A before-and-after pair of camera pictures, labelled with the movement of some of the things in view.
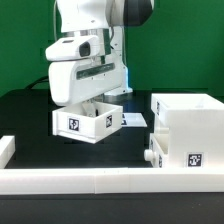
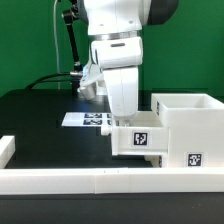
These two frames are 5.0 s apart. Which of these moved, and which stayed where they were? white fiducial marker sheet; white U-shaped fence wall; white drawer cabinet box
Moved: white fiducial marker sheet
Stayed: white U-shaped fence wall; white drawer cabinet box
